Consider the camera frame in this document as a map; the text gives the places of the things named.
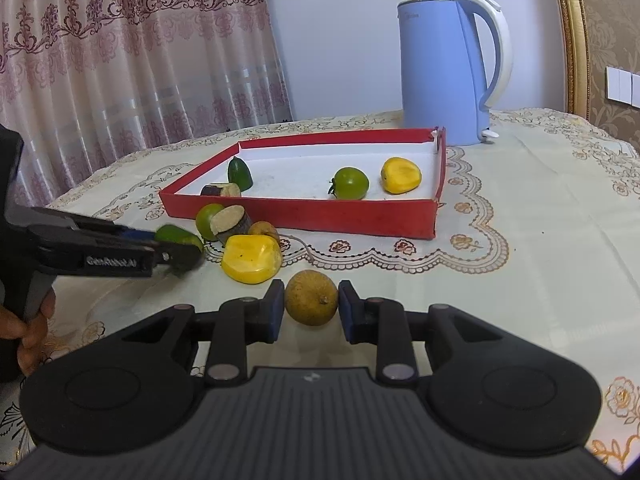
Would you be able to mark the green cucumber piece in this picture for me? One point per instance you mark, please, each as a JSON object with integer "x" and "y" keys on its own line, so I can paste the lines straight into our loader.
{"x": 239, "y": 175}
{"x": 175, "y": 236}

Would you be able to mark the blue electric kettle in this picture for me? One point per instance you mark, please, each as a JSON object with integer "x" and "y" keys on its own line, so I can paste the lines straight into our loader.
{"x": 435, "y": 70}

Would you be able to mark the person's left hand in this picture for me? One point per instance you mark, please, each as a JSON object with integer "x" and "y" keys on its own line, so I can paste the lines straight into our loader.
{"x": 35, "y": 342}

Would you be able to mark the red cardboard box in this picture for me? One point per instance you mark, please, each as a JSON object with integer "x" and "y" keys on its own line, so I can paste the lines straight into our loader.
{"x": 325, "y": 215}

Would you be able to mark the cream gold-patterned tablecloth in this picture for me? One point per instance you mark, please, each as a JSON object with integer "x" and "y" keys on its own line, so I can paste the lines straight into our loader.
{"x": 540, "y": 220}

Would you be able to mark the eggplant piece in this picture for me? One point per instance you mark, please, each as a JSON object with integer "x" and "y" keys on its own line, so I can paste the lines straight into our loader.
{"x": 229, "y": 221}
{"x": 222, "y": 190}

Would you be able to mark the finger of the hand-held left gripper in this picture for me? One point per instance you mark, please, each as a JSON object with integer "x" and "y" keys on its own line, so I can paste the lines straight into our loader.
{"x": 180, "y": 262}
{"x": 140, "y": 236}

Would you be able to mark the brown longan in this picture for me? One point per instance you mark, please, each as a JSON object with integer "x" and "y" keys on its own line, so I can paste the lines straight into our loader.
{"x": 264, "y": 231}
{"x": 310, "y": 297}

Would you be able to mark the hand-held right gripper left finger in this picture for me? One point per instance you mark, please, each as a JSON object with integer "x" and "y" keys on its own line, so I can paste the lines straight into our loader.
{"x": 276, "y": 310}

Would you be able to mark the green tomato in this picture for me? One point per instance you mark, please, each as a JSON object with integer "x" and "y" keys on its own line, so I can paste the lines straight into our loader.
{"x": 351, "y": 183}

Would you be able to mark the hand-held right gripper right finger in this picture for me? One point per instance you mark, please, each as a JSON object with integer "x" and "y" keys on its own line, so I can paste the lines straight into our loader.
{"x": 347, "y": 312}

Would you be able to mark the white wall switch panel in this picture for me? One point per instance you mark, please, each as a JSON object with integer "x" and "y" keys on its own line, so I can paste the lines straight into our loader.
{"x": 622, "y": 85}

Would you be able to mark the round green lime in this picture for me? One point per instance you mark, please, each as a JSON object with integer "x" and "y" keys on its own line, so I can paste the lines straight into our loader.
{"x": 204, "y": 220}

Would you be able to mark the gold wall trim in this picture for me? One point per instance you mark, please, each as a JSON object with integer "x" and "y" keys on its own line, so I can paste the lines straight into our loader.
{"x": 572, "y": 35}

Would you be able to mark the pink floral curtain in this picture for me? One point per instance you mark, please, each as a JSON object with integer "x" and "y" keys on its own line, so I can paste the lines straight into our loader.
{"x": 125, "y": 60}

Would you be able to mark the yellow pepper piece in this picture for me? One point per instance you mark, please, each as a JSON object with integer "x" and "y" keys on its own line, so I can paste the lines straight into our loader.
{"x": 400, "y": 176}
{"x": 250, "y": 260}

